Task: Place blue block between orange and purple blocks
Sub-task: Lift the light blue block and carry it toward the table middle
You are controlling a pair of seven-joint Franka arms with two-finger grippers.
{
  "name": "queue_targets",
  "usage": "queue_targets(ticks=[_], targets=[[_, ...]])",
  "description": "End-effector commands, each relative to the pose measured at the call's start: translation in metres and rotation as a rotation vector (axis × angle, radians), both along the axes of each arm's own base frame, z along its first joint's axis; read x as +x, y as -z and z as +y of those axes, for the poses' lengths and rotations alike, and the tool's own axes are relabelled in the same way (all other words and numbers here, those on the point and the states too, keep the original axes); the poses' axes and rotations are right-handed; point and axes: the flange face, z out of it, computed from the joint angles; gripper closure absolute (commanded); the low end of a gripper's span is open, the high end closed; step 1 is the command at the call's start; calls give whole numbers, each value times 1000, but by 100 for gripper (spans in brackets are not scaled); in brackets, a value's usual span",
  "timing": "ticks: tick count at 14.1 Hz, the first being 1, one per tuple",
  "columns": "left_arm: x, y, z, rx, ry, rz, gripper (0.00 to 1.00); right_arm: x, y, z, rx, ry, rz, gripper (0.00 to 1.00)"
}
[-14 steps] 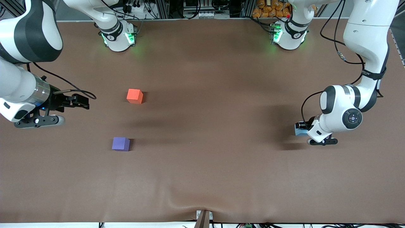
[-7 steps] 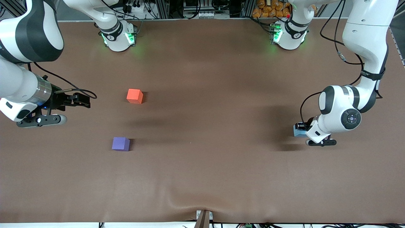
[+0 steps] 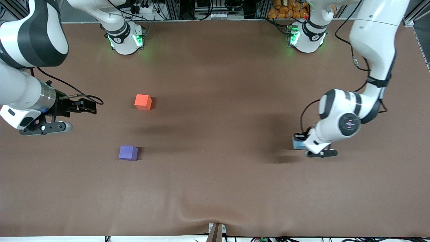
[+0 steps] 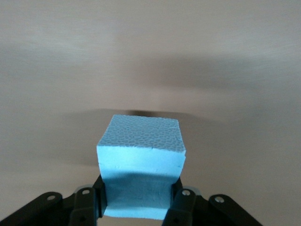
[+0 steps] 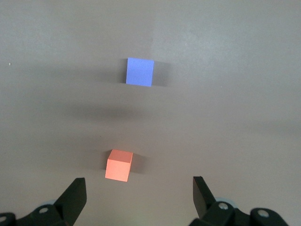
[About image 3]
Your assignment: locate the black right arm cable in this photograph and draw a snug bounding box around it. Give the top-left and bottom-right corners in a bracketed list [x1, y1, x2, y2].
[32, 67, 104, 105]

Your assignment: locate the pile of orange packaged snacks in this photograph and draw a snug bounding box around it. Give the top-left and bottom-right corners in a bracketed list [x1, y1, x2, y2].
[268, 0, 309, 19]

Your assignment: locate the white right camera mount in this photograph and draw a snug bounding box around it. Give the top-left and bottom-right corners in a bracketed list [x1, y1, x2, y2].
[0, 105, 41, 130]

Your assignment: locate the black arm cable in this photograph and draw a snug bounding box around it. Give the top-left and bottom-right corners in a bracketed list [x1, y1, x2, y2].
[32, 67, 104, 105]
[300, 0, 390, 133]

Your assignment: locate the light blue foam block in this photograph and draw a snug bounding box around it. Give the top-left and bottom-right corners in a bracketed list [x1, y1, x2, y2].
[292, 136, 307, 150]

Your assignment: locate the brown table cover mat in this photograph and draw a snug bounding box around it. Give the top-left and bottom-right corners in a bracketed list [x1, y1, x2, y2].
[0, 21, 430, 237]

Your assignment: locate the metal table edge bracket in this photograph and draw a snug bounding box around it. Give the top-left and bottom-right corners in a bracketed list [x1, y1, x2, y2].
[208, 223, 226, 242]

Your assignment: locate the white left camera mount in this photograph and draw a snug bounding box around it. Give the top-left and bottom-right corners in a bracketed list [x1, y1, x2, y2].
[304, 128, 332, 155]

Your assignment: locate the purple foam block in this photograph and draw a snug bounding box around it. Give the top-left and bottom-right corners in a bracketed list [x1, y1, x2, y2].
[119, 146, 138, 161]

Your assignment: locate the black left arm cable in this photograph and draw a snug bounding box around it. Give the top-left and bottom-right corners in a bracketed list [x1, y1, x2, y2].
[300, 0, 390, 133]

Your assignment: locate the aluminium side frame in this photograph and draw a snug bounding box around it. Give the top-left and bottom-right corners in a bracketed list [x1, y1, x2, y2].
[0, 0, 31, 21]
[403, 0, 430, 71]

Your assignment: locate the orange foam block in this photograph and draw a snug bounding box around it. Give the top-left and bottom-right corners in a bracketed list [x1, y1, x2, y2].
[134, 94, 153, 111]

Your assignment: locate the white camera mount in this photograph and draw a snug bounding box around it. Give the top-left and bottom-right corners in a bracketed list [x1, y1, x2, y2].
[304, 128, 332, 155]
[0, 105, 41, 130]

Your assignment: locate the aluminium profile post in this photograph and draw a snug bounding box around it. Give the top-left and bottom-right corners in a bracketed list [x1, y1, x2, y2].
[167, 0, 180, 20]
[255, 0, 269, 19]

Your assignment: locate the white power strip with plugs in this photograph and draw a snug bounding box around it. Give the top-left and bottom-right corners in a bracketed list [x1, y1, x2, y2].
[129, 0, 158, 14]

